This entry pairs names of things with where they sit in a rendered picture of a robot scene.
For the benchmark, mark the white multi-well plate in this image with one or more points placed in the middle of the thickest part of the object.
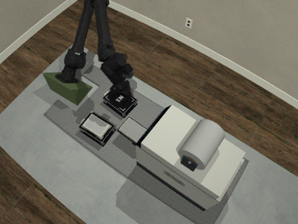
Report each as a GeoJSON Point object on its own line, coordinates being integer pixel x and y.
{"type": "Point", "coordinates": [96, 126]}

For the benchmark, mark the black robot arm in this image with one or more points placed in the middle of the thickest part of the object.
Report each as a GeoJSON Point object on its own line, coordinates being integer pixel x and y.
{"type": "Point", "coordinates": [113, 61]}

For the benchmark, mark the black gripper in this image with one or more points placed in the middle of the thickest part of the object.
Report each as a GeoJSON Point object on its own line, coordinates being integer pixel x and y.
{"type": "Point", "coordinates": [123, 87]}

